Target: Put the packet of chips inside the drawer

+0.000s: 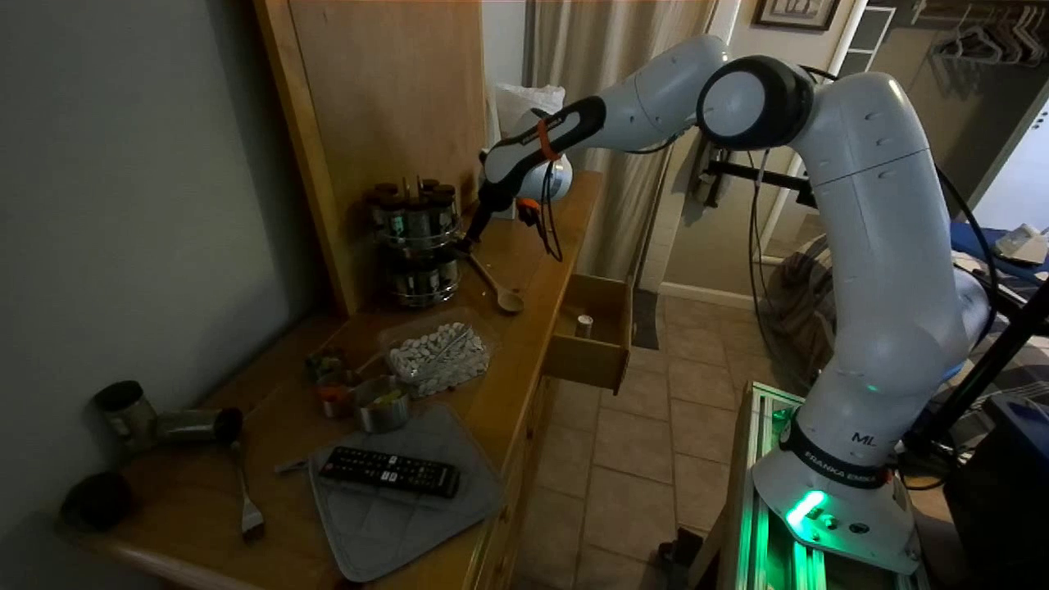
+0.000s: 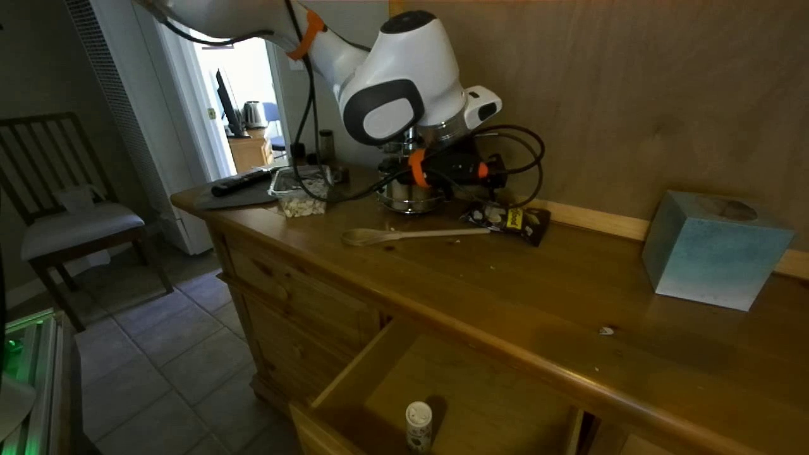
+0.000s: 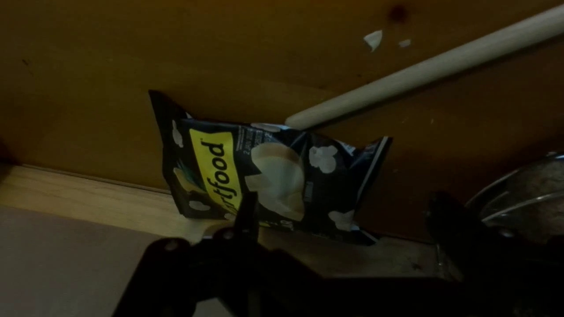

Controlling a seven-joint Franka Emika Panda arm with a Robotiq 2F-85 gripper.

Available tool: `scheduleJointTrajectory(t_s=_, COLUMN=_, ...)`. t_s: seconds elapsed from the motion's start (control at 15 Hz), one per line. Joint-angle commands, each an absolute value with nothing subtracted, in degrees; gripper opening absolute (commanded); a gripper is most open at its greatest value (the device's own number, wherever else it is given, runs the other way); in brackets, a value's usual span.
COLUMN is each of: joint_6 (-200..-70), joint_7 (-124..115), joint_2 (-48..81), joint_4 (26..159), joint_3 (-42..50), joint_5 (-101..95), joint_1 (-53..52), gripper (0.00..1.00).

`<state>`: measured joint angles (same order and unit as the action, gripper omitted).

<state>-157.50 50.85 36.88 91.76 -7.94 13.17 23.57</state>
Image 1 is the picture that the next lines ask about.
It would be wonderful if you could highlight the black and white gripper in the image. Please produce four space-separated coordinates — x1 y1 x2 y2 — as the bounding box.
467 126 552 246

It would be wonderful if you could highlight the open wooden drawer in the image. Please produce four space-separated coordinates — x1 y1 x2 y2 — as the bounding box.
540 273 637 397

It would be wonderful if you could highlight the wooden spoon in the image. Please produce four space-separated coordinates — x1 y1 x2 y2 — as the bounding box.
467 250 529 319

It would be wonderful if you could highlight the round spice jar rack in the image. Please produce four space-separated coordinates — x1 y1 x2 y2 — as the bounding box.
363 177 467 315

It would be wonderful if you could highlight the wooden dresser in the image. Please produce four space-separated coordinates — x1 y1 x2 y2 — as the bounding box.
64 166 607 590

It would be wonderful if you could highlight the silver patterned plastic bag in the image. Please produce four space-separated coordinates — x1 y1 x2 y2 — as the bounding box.
377 319 494 398

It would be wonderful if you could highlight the tall wooden back panel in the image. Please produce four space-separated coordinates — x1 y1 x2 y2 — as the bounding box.
248 0 492 321

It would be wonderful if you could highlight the beige curtain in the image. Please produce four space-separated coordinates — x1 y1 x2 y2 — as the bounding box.
521 0 727 296

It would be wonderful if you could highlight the small glass jar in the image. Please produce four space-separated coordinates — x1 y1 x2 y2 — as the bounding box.
363 384 416 436

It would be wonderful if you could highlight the small red toy item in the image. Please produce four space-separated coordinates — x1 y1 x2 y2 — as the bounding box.
301 346 371 421

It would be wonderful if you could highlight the black remote control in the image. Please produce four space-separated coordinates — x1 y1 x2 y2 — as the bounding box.
315 443 467 506

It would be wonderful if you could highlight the grey quilted cloth mat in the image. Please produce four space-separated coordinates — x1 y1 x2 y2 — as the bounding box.
301 402 507 588

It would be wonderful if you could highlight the woven basket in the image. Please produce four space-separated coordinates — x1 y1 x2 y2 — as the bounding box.
751 234 838 385

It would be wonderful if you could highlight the lying metal cylinder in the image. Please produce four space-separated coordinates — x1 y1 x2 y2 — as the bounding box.
150 402 247 450

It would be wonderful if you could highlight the upright metal cup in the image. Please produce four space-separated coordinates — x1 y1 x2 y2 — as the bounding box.
88 377 159 453

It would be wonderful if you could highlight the green lit robot stand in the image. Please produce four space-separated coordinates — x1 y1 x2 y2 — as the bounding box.
715 377 932 590

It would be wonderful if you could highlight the black round cup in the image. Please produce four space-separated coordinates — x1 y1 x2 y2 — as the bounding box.
56 467 141 537

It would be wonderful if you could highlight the dark box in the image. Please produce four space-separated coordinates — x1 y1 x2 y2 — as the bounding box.
946 389 1049 590

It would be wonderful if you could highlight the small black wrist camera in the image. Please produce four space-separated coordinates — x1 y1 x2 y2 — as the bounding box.
516 192 552 230

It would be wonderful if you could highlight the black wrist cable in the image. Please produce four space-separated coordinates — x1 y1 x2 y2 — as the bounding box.
533 103 572 263

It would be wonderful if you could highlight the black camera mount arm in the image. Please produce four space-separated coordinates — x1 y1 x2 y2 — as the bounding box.
686 103 819 214

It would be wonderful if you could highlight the dark handled spatula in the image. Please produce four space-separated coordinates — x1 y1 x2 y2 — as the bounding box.
220 408 269 544

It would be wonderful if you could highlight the framed wall picture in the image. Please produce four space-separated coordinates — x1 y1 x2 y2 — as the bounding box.
751 0 847 35

